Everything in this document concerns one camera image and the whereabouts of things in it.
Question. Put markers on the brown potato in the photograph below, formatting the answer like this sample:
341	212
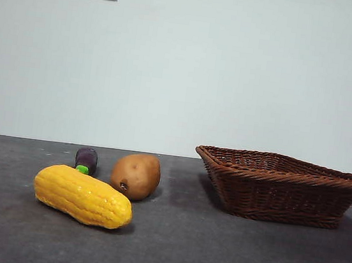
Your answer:
138	175

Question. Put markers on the purple eggplant with green stem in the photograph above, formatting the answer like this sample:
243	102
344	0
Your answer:
87	158

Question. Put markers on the yellow corn cob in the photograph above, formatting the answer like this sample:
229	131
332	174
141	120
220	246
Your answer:
81	195

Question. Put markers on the brown wicker basket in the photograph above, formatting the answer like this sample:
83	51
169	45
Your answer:
283	196

